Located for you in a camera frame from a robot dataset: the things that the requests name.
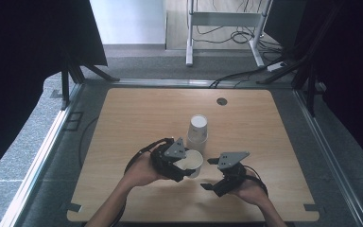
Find thin black floor cable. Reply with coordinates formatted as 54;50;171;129
78;115;100;168

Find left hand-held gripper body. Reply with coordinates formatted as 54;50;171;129
149;136;188;183

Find white power strip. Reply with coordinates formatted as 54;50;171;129
266;61;287;72

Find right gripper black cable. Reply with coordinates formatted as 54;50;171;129
243;165;269;198

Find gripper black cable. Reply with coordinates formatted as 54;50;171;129
243;165;269;198
109;137;175;227

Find aluminium floor rail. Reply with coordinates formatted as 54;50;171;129
292;88;363;227
0;82;86;227

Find tangled black floor cables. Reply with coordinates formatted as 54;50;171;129
192;0;285;55

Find long black floor cable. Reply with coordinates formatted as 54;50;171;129
208;55;286;89

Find black curtain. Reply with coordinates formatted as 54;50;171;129
0;0;109;187
264;0;363;174

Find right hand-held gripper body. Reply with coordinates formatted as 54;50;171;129
216;151;251;198

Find person's left hand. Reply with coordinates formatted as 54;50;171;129
123;151;172;191

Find person's right hand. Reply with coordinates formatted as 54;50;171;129
232;171;268;206

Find white metal stand frame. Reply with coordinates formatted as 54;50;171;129
184;0;274;68

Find black tripod stand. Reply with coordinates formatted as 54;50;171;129
60;50;121;112

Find black metal stand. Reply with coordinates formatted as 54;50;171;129
256;0;344;117

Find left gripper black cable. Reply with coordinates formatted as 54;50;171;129
109;137;175;227

